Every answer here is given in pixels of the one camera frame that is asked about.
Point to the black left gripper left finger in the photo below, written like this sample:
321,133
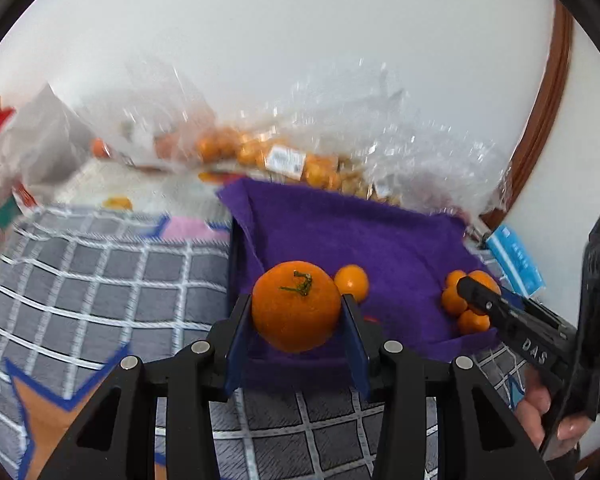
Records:
113,437

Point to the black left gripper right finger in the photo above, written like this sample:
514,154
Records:
479,437

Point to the large orange with stem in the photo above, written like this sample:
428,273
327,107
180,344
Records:
295,306

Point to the right hand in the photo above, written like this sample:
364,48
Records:
535,404

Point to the small orange bottom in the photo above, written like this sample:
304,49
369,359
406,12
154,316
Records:
469,322

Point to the small orange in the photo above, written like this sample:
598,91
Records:
454,277
453,304
469,322
485,279

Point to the small orange top right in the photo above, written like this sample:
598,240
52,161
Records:
485,279

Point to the small orange middle left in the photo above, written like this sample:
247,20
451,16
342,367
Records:
453,304

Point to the blue white packet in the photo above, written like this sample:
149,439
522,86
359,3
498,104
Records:
514,259

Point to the small orange top left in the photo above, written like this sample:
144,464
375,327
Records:
454,277

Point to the grey checked tablecloth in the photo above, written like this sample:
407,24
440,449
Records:
81,289

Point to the purple felt cloth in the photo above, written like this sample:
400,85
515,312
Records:
406,256

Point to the small orange mandarin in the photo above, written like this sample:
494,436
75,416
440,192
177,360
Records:
353,280

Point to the loose orange far left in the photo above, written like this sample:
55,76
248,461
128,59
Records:
100,149

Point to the grey plastic bag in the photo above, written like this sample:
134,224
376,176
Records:
45,144

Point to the clear plastic bag of oranges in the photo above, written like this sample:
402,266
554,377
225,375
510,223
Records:
346,127

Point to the brown wooden door frame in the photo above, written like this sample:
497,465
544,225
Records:
543,114

